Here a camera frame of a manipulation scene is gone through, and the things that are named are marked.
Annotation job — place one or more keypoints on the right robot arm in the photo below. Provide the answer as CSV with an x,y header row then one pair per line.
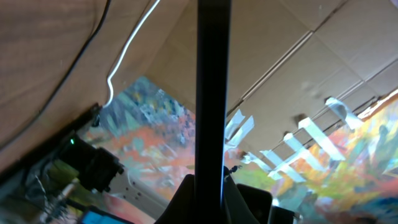
x,y
100,170

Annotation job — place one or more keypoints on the blue Samsung Galaxy smartphone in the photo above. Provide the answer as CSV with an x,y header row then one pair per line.
x,y
212,81

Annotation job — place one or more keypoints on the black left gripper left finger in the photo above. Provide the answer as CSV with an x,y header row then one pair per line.
x,y
180,210

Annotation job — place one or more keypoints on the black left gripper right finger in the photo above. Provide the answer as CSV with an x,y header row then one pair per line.
x,y
248,205

